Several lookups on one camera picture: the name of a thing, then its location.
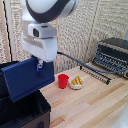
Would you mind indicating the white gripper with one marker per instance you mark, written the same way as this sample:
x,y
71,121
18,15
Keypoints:
x,y
38,48

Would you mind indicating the dark blue hardcover book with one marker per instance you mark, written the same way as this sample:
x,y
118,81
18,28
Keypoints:
x,y
25,80

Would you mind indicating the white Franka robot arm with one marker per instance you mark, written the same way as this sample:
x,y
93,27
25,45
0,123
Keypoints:
x,y
46,11

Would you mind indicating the red plastic cup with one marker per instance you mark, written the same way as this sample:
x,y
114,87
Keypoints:
x,y
63,80

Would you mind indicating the yellow food pieces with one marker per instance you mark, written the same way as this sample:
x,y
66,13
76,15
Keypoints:
x,y
77,81

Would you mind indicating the white bowl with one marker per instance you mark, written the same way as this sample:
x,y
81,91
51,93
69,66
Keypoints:
x,y
76,86

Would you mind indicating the black fabric storage box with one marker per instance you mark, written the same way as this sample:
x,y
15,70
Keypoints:
x,y
26,111

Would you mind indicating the black toaster oven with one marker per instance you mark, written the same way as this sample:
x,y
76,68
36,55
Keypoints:
x,y
113,55

